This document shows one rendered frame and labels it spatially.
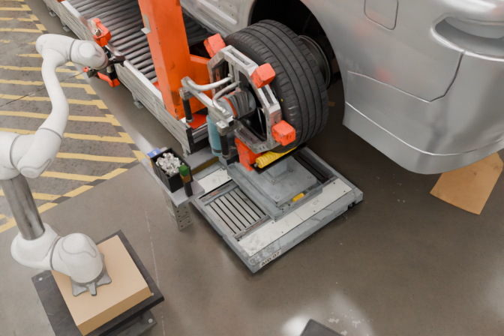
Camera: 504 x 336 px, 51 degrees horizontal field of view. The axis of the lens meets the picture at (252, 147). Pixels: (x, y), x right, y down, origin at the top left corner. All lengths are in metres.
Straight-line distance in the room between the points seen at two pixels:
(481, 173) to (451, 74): 1.61
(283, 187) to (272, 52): 0.93
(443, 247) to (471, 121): 1.15
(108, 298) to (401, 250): 1.60
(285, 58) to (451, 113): 0.78
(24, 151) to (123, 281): 0.86
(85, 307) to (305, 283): 1.14
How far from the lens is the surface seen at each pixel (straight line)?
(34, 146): 2.11
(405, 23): 2.09
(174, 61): 2.91
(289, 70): 2.43
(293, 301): 2.90
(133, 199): 3.47
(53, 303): 2.81
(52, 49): 2.45
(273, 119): 2.44
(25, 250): 2.55
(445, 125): 2.22
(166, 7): 2.75
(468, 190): 3.48
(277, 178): 3.10
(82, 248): 2.46
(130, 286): 2.61
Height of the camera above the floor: 2.52
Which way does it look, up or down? 44 degrees down
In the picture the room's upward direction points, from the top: 6 degrees counter-clockwise
